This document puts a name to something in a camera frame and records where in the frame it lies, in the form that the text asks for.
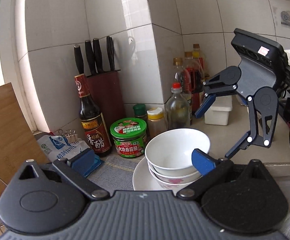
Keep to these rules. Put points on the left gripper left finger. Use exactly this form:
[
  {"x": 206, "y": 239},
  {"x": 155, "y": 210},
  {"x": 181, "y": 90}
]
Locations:
[{"x": 75, "y": 172}]

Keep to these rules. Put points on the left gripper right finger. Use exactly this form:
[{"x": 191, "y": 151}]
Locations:
[{"x": 211, "y": 170}]

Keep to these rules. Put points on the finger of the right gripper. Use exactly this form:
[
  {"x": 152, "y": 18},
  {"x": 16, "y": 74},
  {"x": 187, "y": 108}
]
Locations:
[
  {"x": 206, "y": 104},
  {"x": 242, "y": 144}
]

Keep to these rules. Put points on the white floral bowl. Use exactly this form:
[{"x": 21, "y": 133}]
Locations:
[{"x": 170, "y": 152}]

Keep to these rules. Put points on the large white fruit plate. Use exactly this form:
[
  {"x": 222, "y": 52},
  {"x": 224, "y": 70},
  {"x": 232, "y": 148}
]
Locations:
[{"x": 143, "y": 180}]

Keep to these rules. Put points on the grey blue kitchen towel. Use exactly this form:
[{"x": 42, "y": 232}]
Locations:
[{"x": 115, "y": 173}]

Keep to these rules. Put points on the white plastic container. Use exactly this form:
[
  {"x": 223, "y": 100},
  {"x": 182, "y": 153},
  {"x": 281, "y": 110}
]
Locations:
[{"x": 218, "y": 113}]

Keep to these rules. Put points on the white blue salt bag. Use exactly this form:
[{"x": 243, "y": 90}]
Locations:
[{"x": 57, "y": 147}]

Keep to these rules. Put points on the clear glass bottle red cap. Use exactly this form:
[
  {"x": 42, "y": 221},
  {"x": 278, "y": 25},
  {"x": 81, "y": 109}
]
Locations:
[{"x": 177, "y": 109}]

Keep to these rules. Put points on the metal binder clips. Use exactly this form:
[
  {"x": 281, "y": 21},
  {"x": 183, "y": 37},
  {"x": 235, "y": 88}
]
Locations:
[{"x": 69, "y": 134}]

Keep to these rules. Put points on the dark vinegar bottle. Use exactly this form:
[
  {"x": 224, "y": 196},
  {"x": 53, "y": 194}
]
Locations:
[{"x": 92, "y": 119}]

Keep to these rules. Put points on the yellow lid spice jar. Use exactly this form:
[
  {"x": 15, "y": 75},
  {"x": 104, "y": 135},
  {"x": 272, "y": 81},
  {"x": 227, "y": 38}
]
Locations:
[{"x": 156, "y": 121}]

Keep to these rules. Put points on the green lid sauce jar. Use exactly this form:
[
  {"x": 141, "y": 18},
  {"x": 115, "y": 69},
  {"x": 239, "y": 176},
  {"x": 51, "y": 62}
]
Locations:
[{"x": 129, "y": 135}]

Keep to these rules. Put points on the green lid small jar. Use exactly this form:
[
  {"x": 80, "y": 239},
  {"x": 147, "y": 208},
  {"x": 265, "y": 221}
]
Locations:
[{"x": 140, "y": 111}]

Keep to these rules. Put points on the bamboo cutting board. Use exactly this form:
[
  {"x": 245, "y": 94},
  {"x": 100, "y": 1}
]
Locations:
[{"x": 17, "y": 142}]

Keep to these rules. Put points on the dark red knife block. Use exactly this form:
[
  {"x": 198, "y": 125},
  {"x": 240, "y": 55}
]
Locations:
[{"x": 104, "y": 87}]

